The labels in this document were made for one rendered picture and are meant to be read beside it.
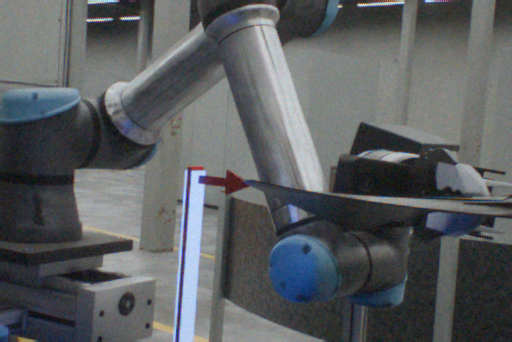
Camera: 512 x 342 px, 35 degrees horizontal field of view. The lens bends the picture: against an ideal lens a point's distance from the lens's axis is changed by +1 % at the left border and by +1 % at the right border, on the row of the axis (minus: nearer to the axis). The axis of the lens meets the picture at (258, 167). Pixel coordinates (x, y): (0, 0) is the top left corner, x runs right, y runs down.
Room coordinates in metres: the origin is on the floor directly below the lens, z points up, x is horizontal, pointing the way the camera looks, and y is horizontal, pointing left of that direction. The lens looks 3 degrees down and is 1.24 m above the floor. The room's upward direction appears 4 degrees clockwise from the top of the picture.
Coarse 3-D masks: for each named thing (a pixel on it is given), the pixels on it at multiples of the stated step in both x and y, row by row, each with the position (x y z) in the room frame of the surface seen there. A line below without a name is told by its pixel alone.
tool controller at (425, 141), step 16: (368, 128) 1.29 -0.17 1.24; (384, 128) 1.29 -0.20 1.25; (400, 128) 1.40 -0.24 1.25; (352, 144) 1.30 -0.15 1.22; (368, 144) 1.29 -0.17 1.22; (384, 144) 1.28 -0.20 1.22; (400, 144) 1.27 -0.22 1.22; (416, 144) 1.25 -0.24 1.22; (432, 144) 1.31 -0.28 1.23; (448, 144) 1.40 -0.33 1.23; (416, 240) 1.43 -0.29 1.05
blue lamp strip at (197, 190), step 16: (192, 176) 0.76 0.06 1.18; (192, 192) 0.76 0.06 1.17; (192, 208) 0.76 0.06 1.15; (192, 224) 0.76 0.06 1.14; (192, 240) 0.76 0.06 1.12; (192, 256) 0.76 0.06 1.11; (192, 272) 0.77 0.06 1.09; (192, 288) 0.77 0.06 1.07; (192, 304) 0.77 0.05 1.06; (192, 320) 0.77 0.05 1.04; (192, 336) 0.77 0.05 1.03
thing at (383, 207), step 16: (272, 192) 0.68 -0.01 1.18; (288, 192) 0.64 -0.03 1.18; (304, 192) 0.62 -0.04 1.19; (320, 192) 0.63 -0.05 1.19; (304, 208) 0.76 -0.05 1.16; (320, 208) 0.75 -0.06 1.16; (336, 208) 0.74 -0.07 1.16; (352, 208) 0.74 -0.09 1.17; (368, 208) 0.73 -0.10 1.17; (384, 208) 0.73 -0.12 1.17; (400, 208) 0.73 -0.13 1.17; (416, 208) 0.60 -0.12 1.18; (432, 208) 0.60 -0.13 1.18; (448, 208) 0.60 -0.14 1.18; (464, 208) 0.60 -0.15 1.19; (480, 208) 0.60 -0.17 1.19; (496, 208) 0.60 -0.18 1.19; (336, 224) 0.81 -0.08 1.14; (352, 224) 0.80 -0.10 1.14; (368, 224) 0.80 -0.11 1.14
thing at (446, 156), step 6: (432, 150) 0.82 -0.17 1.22; (438, 150) 0.80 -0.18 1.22; (444, 150) 0.79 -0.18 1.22; (450, 150) 0.80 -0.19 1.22; (432, 156) 0.81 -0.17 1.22; (438, 156) 0.80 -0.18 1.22; (444, 156) 0.78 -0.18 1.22; (450, 156) 0.77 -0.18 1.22; (456, 156) 0.77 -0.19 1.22; (432, 162) 0.81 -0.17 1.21; (444, 162) 0.78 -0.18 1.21; (450, 162) 0.77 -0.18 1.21; (456, 162) 0.76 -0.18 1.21; (432, 168) 0.81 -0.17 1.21; (432, 174) 0.81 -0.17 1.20
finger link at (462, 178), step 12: (444, 168) 0.78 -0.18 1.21; (456, 168) 0.75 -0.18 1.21; (468, 168) 0.75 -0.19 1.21; (444, 180) 0.77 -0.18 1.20; (456, 180) 0.75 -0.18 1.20; (468, 180) 0.73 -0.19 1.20; (480, 180) 0.73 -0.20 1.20; (492, 180) 0.75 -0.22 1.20; (456, 192) 0.78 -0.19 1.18; (468, 192) 0.72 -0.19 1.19; (480, 192) 0.71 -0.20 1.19
